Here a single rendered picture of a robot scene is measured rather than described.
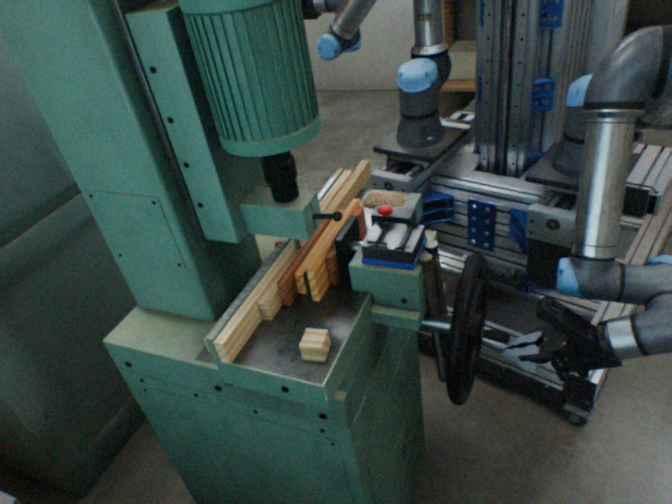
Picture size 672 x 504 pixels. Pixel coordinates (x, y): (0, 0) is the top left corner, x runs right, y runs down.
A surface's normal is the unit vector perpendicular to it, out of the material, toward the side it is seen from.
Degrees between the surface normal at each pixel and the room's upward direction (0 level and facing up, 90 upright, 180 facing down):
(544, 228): 90
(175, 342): 0
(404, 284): 90
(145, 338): 0
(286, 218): 90
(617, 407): 0
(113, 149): 90
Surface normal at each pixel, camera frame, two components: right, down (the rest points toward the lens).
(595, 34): -0.61, 0.54
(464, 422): -0.15, -0.80
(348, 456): -0.38, 0.59
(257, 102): 0.06, 0.58
